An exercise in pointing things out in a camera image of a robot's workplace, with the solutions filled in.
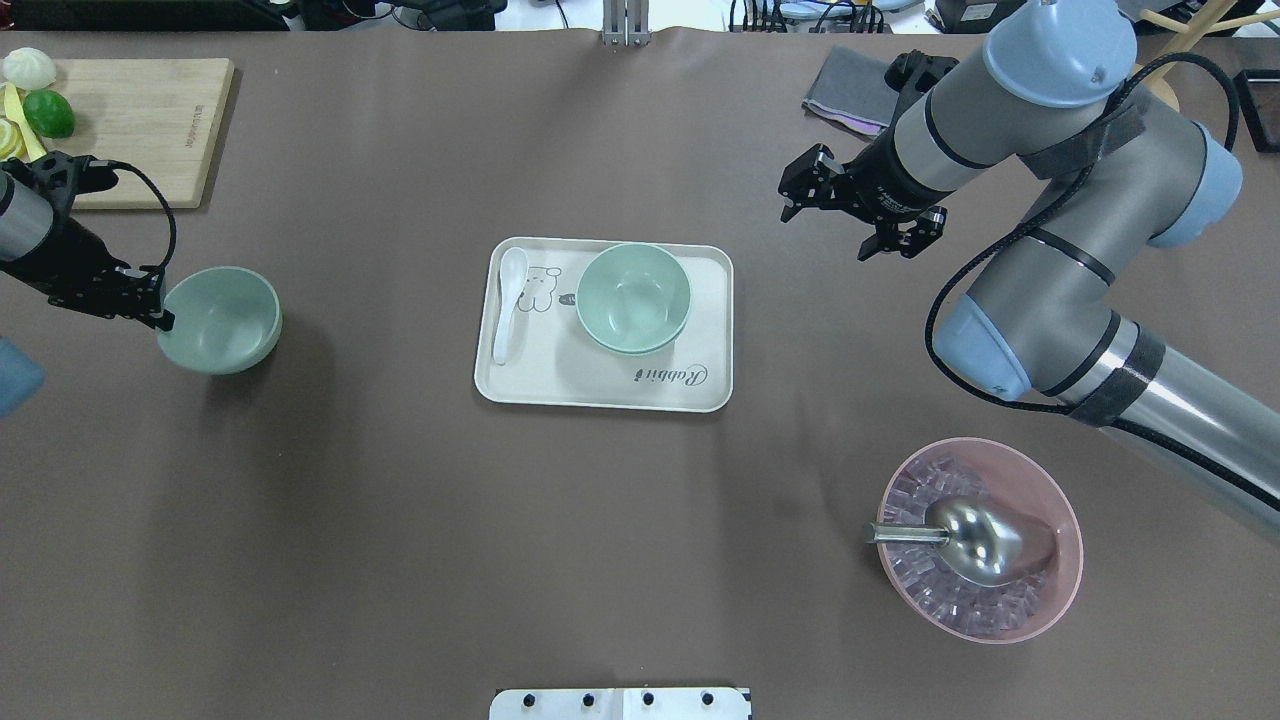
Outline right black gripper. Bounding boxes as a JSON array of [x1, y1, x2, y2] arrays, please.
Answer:
[[778, 53, 957, 261]]

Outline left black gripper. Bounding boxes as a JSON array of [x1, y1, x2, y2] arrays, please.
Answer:
[[1, 152, 175, 332]]

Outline green bowl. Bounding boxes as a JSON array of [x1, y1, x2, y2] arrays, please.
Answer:
[[576, 243, 692, 356], [157, 266, 283, 375]]

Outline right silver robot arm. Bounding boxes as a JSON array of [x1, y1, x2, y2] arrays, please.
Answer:
[[780, 1, 1279, 541]]

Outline grey folded cloth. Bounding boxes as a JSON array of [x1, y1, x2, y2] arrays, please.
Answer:
[[801, 47, 899, 137]]

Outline wooden cutting board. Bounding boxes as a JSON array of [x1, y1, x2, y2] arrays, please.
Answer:
[[44, 58, 236, 209]]

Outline lemon slice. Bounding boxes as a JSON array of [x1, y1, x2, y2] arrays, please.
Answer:
[[0, 117, 26, 161]]

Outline green lime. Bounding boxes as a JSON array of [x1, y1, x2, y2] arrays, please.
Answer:
[[22, 88, 77, 138]]

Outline yellow plastic knife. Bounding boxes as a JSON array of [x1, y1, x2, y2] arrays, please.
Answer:
[[3, 82, 47, 161]]

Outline white bun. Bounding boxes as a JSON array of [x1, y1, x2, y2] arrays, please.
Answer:
[[3, 47, 58, 91]]

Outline green bowl on tray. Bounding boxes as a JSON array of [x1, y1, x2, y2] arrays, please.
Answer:
[[576, 243, 692, 356]]

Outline pink bowl with ice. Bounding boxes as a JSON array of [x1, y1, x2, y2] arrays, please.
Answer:
[[876, 437, 1084, 644]]

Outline wooden mug tree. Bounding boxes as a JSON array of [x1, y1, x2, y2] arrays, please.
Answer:
[[1117, 1, 1279, 55]]

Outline metal ice scoop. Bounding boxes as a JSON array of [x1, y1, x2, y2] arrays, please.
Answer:
[[863, 496, 1059, 587]]

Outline cream serving tray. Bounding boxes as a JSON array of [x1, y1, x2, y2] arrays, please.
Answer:
[[474, 236, 735, 413]]

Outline white ceramic spoon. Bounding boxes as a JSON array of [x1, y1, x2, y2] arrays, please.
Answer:
[[492, 246, 529, 366]]

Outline aluminium frame post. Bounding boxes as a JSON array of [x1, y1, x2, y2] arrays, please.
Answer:
[[602, 0, 652, 47]]

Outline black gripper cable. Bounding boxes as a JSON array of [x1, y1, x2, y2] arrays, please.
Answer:
[[924, 53, 1242, 416]]

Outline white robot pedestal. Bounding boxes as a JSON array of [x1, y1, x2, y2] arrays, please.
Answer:
[[488, 685, 754, 719]]

